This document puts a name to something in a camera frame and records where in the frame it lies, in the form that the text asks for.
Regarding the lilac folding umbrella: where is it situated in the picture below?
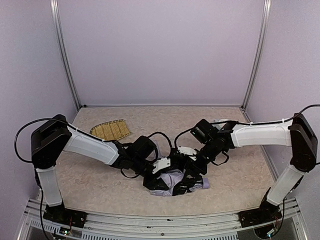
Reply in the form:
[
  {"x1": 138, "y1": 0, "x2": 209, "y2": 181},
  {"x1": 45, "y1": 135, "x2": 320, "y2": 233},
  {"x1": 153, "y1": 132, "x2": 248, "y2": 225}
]
[{"x1": 148, "y1": 139, "x2": 211, "y2": 198}]

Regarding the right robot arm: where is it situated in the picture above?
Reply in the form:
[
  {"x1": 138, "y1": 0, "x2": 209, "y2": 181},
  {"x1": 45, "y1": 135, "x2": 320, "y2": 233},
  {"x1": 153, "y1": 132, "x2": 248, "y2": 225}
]
[{"x1": 174, "y1": 113, "x2": 319, "y2": 206}]

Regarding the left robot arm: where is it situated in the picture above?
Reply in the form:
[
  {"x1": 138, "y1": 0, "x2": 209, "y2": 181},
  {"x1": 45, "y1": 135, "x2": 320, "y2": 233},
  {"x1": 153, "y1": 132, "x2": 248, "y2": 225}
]
[{"x1": 30, "y1": 114, "x2": 169, "y2": 207}]

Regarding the light blue mug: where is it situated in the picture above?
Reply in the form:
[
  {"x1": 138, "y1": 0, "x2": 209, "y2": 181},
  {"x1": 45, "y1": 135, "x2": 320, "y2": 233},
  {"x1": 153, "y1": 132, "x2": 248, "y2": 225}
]
[{"x1": 211, "y1": 119, "x2": 228, "y2": 130}]

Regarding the woven bamboo tray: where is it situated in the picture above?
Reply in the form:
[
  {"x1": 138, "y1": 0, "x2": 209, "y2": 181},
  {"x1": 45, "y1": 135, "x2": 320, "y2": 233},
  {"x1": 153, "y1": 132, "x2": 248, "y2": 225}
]
[{"x1": 89, "y1": 119, "x2": 131, "y2": 141}]

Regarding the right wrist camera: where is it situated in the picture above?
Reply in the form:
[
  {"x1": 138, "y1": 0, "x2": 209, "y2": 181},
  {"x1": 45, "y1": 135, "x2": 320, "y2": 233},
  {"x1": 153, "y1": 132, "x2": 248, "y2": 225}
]
[{"x1": 177, "y1": 146, "x2": 197, "y2": 161}]

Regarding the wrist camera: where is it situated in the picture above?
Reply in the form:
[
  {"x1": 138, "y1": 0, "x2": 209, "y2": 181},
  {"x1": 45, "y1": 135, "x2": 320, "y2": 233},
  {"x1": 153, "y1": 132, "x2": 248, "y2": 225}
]
[
  {"x1": 177, "y1": 146, "x2": 197, "y2": 161},
  {"x1": 152, "y1": 157, "x2": 171, "y2": 174}
]

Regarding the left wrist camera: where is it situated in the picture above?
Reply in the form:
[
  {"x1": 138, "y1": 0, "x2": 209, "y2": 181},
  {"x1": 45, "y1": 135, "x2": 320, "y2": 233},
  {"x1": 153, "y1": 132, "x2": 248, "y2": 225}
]
[{"x1": 152, "y1": 157, "x2": 171, "y2": 174}]

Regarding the aluminium front rail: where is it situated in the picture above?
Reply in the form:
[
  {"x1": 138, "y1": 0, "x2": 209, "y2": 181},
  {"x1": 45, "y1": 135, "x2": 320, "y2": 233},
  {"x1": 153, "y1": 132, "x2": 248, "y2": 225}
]
[{"x1": 14, "y1": 198, "x2": 311, "y2": 240}]

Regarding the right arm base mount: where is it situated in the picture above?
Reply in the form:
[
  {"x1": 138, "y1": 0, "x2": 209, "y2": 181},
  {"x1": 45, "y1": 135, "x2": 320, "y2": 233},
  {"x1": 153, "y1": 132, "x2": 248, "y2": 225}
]
[{"x1": 238, "y1": 205, "x2": 282, "y2": 228}]

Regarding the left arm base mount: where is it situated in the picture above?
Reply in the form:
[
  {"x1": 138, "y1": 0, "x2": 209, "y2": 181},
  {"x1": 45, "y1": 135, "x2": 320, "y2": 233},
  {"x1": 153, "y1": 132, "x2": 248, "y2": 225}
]
[{"x1": 43, "y1": 206, "x2": 87, "y2": 228}]

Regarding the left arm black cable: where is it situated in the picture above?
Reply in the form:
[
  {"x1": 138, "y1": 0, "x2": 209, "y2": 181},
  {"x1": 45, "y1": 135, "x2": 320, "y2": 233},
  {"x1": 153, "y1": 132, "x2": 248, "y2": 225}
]
[{"x1": 13, "y1": 118, "x2": 173, "y2": 163}]

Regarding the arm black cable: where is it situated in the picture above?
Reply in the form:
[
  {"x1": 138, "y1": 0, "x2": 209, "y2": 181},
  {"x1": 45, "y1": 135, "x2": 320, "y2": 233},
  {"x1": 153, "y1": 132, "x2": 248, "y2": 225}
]
[
  {"x1": 173, "y1": 104, "x2": 320, "y2": 153},
  {"x1": 13, "y1": 118, "x2": 173, "y2": 163}
]

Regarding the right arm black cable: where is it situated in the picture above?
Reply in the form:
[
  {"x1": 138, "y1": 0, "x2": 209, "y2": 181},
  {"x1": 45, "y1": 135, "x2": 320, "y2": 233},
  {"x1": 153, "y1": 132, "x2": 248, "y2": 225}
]
[{"x1": 173, "y1": 104, "x2": 320, "y2": 153}]

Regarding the right aluminium corner post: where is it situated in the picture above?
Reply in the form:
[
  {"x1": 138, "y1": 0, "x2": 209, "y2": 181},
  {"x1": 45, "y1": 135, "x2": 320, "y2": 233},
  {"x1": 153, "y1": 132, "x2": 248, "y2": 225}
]
[{"x1": 241, "y1": 0, "x2": 272, "y2": 112}]

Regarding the aluminium corner post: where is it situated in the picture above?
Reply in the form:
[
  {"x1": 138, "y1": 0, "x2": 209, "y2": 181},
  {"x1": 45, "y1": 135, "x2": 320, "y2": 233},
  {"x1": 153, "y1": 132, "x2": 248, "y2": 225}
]
[
  {"x1": 50, "y1": 0, "x2": 82, "y2": 111},
  {"x1": 241, "y1": 0, "x2": 272, "y2": 112}
]

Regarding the left aluminium corner post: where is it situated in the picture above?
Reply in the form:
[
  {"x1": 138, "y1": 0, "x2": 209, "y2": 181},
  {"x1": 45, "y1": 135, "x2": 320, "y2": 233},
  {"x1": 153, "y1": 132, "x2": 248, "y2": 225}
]
[{"x1": 50, "y1": 0, "x2": 82, "y2": 111}]

